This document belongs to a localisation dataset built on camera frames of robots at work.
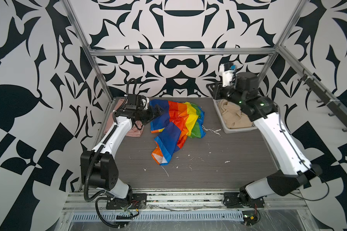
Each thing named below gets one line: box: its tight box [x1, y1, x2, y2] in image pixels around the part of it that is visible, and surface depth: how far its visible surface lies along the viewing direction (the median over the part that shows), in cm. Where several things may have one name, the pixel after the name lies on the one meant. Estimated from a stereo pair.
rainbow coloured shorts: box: [149, 99, 206, 166], surface depth 94 cm
